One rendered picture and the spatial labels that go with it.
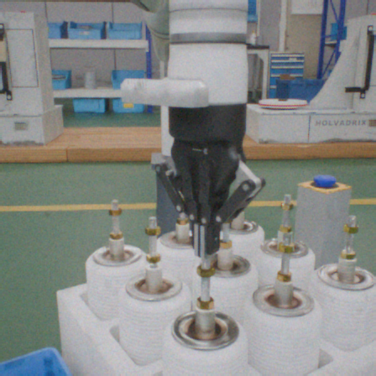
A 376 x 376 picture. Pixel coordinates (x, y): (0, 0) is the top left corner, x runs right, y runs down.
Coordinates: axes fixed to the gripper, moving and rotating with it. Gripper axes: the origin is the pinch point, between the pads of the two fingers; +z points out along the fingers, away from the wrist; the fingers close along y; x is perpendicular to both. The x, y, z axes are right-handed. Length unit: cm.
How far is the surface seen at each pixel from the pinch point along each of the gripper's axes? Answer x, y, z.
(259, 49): -479, 300, -36
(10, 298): -10, 67, 36
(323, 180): -42.7, 6.7, 3.1
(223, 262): -13.6, 7.6, 9.7
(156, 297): -1.1, 8.7, 10.4
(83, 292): -4.1, 28.7, 18.1
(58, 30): -263, 420, -53
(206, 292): 0.2, -0.3, 5.9
